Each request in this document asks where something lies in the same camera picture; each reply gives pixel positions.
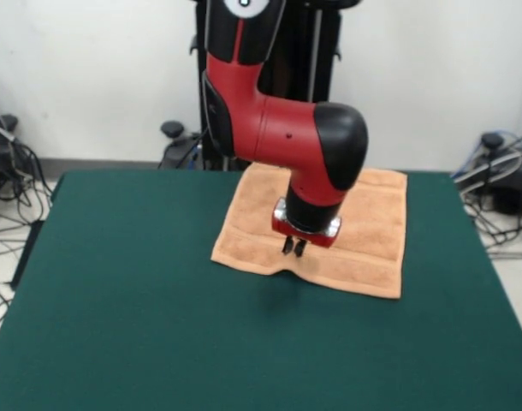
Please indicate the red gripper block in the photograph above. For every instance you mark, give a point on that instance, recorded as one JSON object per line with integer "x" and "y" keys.
{"x": 312, "y": 237}

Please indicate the tan terry towel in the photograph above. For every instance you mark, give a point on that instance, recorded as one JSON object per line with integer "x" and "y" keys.
{"x": 372, "y": 240}

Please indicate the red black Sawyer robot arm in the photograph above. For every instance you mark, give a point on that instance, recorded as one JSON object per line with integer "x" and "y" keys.
{"x": 286, "y": 128}

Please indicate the dark green tablecloth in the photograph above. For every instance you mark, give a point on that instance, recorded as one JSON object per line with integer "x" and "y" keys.
{"x": 115, "y": 299}

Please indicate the black stand leg with knob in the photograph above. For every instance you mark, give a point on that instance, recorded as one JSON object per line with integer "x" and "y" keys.
{"x": 513, "y": 188}
{"x": 4, "y": 121}

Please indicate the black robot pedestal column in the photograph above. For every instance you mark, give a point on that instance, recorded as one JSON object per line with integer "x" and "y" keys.
{"x": 295, "y": 64}

